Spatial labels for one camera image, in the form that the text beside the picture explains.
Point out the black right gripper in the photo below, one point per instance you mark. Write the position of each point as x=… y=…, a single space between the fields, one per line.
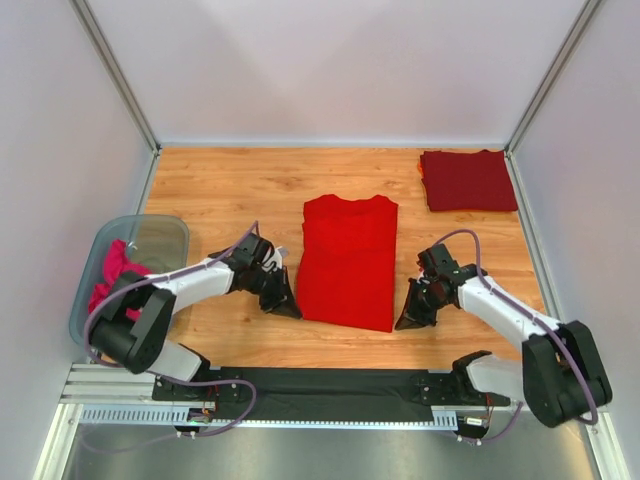
x=420 y=301

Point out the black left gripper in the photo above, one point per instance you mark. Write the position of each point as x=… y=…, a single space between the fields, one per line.
x=273 y=291

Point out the bright red t shirt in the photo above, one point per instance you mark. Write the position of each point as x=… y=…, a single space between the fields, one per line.
x=346 y=275

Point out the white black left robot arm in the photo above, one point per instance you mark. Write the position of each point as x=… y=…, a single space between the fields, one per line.
x=131 y=325

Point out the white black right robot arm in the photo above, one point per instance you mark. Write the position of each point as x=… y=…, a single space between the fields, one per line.
x=560 y=376

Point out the folded dark red t shirt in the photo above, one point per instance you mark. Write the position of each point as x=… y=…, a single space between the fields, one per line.
x=476 y=181

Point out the grey plastic bin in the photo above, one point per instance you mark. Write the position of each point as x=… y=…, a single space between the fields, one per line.
x=158 y=242

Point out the pink t shirt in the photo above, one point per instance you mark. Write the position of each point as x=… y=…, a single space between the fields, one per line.
x=115 y=263

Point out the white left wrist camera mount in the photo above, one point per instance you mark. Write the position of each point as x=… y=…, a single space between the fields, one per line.
x=275 y=259

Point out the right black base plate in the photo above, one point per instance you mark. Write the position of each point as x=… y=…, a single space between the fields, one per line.
x=451 y=389

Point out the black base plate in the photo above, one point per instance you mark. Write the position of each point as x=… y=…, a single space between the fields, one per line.
x=166 y=391
x=451 y=389

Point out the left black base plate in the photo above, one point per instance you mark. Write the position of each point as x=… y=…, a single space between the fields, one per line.
x=166 y=391

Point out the slotted cable duct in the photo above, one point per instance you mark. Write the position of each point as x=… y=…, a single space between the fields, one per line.
x=183 y=416

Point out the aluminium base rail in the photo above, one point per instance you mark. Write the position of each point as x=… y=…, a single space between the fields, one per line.
x=96 y=384

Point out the right aluminium frame post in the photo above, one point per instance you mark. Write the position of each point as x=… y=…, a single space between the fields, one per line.
x=561 y=59

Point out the aluminium frame post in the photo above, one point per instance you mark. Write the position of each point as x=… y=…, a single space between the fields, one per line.
x=98 y=39
x=561 y=59

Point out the left aluminium frame post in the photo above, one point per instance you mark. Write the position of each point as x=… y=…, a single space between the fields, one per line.
x=98 y=39

